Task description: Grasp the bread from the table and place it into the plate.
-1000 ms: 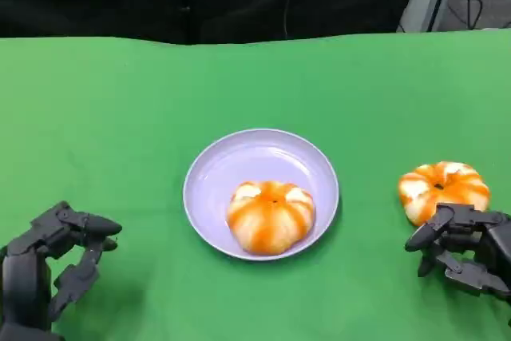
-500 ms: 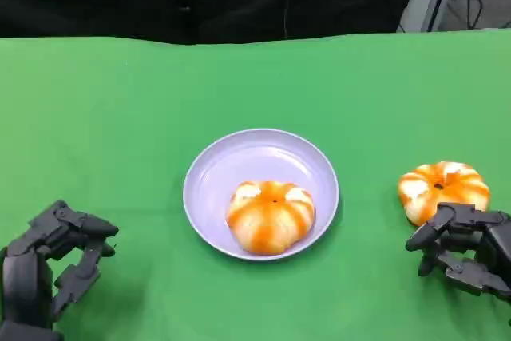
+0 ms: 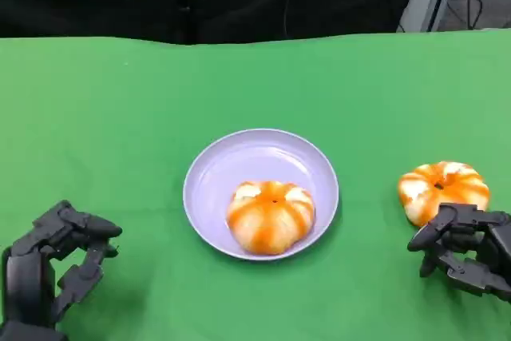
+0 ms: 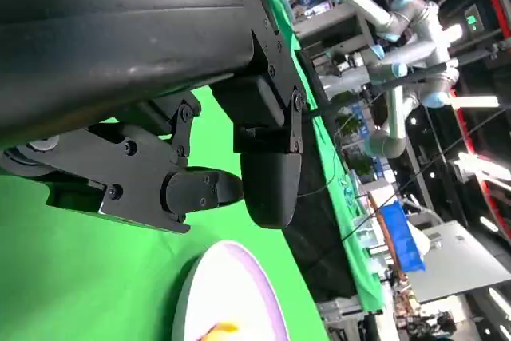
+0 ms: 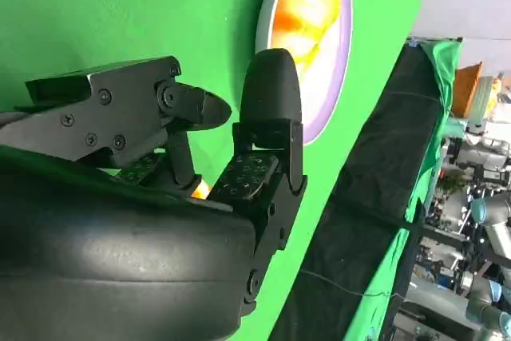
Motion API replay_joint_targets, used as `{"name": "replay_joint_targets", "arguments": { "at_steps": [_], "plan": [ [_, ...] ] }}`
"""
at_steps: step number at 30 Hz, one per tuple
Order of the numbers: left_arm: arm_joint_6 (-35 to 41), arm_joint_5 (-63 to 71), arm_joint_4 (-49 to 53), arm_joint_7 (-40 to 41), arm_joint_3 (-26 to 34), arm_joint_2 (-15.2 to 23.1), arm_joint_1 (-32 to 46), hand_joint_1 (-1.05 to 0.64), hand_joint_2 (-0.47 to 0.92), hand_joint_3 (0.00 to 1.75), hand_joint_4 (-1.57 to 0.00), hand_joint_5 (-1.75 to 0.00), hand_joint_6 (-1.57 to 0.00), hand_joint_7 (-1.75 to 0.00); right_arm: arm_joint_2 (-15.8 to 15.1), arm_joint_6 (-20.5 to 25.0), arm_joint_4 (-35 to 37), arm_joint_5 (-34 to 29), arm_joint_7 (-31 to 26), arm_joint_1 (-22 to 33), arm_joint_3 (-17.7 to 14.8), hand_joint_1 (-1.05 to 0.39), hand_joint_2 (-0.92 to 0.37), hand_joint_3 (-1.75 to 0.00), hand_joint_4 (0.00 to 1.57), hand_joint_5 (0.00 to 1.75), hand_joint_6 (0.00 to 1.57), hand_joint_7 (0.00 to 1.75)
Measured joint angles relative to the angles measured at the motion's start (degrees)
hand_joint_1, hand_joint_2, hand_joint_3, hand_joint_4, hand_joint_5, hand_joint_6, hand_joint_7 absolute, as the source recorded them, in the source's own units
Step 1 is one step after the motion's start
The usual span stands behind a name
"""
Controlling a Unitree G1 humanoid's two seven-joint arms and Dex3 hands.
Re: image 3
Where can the lilac plate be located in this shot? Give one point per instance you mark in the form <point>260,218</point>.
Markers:
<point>259,157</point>

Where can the green table cloth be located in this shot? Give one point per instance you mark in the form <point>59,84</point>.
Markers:
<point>255,89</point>

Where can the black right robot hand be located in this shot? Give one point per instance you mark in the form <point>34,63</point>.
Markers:
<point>493,249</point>

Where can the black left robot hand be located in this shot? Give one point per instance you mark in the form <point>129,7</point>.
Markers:
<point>28,273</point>

